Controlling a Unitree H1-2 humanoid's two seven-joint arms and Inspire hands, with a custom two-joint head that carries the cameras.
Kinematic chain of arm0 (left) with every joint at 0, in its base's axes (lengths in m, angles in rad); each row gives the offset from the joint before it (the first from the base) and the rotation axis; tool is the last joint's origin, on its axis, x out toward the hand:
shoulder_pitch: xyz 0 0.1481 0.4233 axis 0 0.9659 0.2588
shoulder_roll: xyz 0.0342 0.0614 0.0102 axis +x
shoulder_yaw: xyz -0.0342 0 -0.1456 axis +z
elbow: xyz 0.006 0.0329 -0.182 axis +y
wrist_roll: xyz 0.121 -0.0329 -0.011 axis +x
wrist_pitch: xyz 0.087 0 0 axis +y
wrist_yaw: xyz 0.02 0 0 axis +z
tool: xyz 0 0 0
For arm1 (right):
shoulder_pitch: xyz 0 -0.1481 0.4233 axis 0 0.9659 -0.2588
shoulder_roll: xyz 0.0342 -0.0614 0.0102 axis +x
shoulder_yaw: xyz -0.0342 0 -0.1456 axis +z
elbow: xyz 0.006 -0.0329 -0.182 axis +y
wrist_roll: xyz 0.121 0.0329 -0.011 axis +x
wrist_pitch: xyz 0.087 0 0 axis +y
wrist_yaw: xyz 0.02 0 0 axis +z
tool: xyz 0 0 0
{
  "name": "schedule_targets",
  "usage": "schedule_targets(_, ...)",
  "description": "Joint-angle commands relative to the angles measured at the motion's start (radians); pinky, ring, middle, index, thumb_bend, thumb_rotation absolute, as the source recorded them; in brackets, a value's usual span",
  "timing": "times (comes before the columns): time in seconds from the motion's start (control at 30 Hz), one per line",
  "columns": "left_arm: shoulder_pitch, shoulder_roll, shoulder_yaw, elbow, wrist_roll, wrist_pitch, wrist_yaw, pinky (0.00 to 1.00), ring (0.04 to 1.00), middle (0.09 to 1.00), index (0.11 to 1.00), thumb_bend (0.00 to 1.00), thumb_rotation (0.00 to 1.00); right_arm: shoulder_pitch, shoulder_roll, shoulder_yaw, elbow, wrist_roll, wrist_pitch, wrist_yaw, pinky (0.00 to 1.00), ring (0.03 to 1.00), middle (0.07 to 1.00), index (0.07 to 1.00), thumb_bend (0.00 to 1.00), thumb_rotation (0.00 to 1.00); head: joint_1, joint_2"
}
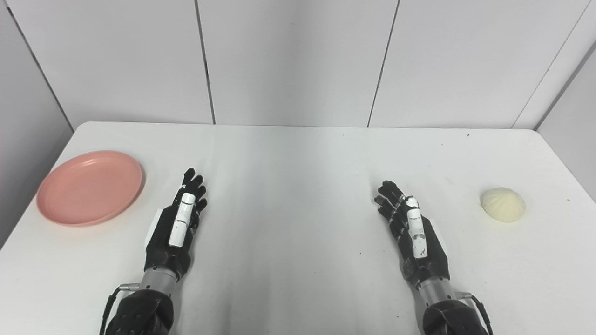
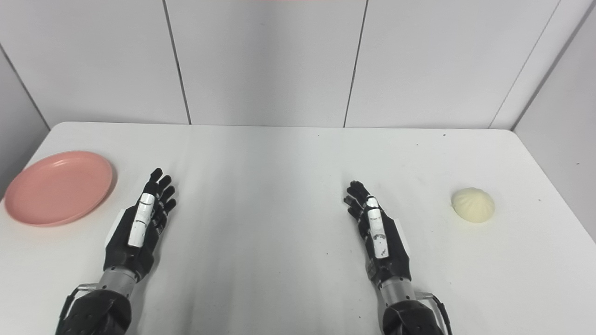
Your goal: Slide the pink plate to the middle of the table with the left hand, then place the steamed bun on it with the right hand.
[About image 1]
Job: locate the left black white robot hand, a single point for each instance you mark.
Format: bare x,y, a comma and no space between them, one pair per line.
179,223

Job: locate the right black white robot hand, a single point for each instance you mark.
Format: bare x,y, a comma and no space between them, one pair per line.
416,237

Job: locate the cream steamed bun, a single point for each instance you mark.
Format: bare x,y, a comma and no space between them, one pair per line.
503,204

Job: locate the pink round plate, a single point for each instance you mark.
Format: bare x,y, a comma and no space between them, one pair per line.
90,187

